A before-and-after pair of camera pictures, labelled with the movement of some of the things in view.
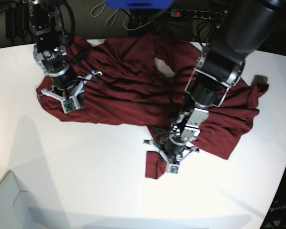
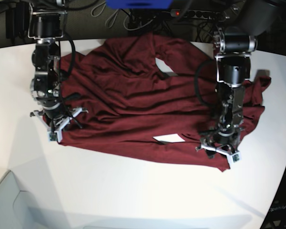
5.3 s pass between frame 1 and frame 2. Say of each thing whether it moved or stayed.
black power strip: stayed
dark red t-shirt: moved
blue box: stayed
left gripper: moved
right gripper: moved
